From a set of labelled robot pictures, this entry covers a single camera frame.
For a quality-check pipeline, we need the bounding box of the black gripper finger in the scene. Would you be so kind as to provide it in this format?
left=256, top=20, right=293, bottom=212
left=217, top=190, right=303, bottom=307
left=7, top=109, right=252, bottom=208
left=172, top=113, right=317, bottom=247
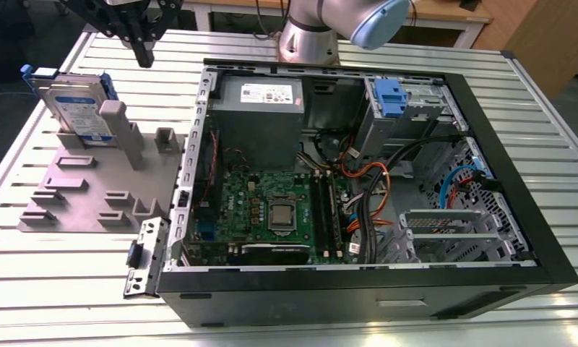
left=141, top=0, right=184, bottom=69
left=60, top=0, right=145, bottom=69

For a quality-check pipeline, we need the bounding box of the hard disk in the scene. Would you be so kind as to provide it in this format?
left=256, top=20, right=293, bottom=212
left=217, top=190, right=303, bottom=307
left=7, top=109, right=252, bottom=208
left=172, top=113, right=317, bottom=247
left=21, top=64, right=121, bottom=147

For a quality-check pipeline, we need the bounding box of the power wire with black plug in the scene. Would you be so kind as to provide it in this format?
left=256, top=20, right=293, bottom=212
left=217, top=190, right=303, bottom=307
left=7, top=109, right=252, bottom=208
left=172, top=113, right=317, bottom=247
left=452, top=169, right=505, bottom=210

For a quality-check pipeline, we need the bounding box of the white desk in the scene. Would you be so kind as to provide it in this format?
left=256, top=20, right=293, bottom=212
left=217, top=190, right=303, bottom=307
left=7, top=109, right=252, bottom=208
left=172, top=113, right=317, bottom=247
left=183, top=0, right=295, bottom=32

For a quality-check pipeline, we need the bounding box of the grey power supply unit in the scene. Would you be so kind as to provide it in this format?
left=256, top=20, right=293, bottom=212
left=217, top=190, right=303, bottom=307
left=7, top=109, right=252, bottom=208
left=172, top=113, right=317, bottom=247
left=207, top=75, right=305, bottom=173

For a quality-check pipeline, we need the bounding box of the grey parts rack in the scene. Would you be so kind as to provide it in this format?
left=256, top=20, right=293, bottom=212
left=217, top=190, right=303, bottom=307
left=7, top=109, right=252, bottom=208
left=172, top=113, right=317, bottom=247
left=17, top=100, right=187, bottom=234

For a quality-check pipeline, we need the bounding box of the blue plastic drive latch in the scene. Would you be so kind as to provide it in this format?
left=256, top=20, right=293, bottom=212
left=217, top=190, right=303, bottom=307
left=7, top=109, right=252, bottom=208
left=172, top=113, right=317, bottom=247
left=373, top=77, right=409, bottom=119

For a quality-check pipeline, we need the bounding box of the grey metal drive cage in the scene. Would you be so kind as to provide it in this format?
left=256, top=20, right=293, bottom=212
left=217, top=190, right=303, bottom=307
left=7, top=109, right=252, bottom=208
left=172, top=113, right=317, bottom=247
left=353, top=75, right=464, bottom=163

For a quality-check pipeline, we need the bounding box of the green motherboard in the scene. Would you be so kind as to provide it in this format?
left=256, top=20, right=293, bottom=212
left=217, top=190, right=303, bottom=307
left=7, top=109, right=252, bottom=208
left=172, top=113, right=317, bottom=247
left=187, top=169, right=363, bottom=265

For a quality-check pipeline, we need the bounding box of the CPU socket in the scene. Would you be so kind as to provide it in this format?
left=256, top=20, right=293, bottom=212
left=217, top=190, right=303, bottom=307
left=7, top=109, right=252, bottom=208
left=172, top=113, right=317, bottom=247
left=267, top=194, right=303, bottom=238

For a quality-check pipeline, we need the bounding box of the wooden desk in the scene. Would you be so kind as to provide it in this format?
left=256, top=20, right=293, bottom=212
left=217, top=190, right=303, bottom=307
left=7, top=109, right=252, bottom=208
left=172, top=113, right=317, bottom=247
left=385, top=0, right=493, bottom=50

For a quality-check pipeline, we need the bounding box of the silver CPU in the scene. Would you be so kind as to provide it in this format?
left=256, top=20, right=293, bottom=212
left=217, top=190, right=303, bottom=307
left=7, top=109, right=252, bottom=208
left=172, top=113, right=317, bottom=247
left=272, top=205, right=295, bottom=227

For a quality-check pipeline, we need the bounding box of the black RAM slot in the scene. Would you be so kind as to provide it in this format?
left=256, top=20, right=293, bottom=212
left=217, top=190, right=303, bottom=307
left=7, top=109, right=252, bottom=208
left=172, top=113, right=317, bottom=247
left=325, top=171, right=344, bottom=258
left=312, top=171, right=329, bottom=258

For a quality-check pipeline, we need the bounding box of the black graphics card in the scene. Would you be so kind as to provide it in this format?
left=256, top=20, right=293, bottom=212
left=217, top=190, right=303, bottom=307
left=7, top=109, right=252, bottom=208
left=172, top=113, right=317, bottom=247
left=225, top=242, right=313, bottom=267

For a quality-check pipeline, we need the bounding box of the brown wooden cabinet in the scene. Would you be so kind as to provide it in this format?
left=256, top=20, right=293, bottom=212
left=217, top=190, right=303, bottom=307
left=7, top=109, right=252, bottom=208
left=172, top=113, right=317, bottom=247
left=476, top=0, right=578, bottom=98

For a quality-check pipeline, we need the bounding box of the black open PC case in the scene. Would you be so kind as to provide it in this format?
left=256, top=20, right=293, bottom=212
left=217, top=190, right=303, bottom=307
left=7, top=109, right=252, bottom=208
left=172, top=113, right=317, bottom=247
left=156, top=57, right=578, bottom=328

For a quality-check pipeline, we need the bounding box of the orange wire bundle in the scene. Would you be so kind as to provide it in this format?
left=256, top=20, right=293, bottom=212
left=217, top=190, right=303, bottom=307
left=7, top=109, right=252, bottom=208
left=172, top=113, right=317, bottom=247
left=341, top=162, right=396, bottom=236

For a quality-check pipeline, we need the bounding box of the grey metal case bracket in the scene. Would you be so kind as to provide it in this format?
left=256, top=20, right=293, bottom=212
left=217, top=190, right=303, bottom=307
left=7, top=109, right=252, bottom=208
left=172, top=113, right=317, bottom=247
left=124, top=216, right=171, bottom=299

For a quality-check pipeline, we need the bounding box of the black cable bundle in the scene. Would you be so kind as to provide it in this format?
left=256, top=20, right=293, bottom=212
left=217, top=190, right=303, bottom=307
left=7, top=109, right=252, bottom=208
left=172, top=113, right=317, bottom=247
left=356, top=133, right=464, bottom=264

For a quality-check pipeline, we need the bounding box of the blue data wire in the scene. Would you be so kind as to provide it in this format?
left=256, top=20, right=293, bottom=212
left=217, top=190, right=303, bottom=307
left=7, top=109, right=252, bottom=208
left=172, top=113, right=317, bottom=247
left=437, top=164, right=487, bottom=210

